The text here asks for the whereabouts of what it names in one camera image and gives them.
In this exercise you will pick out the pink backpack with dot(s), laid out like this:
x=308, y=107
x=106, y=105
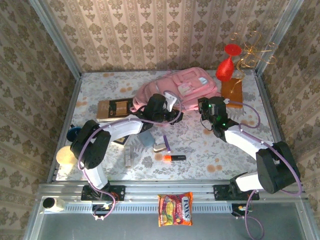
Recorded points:
x=190, y=85

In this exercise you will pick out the grey blue pencil case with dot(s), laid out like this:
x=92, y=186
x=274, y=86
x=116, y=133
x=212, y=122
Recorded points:
x=147, y=139

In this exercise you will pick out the orange black highlighter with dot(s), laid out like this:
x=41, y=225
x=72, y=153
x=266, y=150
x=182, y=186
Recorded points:
x=172, y=158

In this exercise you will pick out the brown paperback book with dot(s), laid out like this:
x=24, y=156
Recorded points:
x=112, y=110

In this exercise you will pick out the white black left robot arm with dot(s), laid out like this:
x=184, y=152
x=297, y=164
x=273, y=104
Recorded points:
x=120, y=127

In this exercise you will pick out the orange wooden board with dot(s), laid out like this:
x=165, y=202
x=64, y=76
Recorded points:
x=232, y=97

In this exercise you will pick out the floral table cover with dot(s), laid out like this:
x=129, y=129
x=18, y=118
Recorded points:
x=200, y=155

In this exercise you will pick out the red goblet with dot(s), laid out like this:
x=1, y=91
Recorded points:
x=226, y=68

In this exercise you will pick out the blue mug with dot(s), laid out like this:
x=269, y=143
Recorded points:
x=73, y=132

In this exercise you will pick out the orange candy bag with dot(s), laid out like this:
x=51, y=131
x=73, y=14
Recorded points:
x=175, y=208

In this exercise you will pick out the small black controller board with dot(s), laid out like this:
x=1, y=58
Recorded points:
x=100, y=208
x=237, y=208

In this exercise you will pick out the cream foam ball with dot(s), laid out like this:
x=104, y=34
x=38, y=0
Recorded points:
x=64, y=155

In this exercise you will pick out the aluminium cage frame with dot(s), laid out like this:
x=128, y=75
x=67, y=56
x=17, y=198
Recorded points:
x=170, y=188

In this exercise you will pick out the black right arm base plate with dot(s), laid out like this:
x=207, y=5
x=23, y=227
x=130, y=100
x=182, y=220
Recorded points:
x=221, y=193

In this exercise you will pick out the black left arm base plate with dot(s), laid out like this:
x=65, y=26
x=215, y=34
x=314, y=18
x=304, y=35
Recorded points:
x=118, y=192

